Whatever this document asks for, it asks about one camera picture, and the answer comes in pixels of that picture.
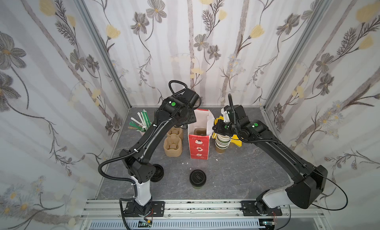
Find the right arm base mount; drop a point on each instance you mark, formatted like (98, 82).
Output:
(252, 208)

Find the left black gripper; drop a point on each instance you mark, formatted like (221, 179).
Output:
(186, 119)

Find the stack of paper cups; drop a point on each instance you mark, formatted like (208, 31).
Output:
(222, 143)

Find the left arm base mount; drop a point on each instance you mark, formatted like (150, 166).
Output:
(152, 209)

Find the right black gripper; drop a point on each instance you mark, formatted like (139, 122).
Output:
(218, 127)

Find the brown pulp cup carrier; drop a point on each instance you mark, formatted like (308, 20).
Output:
(173, 144)

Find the black plastic cup lid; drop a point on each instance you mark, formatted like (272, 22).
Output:
(197, 177)

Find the yellow paper napkins stack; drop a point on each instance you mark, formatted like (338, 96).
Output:
(234, 141)

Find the red white paper bag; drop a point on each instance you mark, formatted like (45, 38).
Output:
(199, 145)

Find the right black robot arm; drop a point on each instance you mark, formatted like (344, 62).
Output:
(308, 180)

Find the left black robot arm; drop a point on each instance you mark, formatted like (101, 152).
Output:
(177, 110)

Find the single brown pulp carrier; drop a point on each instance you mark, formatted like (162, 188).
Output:
(200, 132)

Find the stack of black lids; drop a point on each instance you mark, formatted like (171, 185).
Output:
(159, 173)

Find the green and white straws bundle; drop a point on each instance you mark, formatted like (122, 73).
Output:
(142, 122)

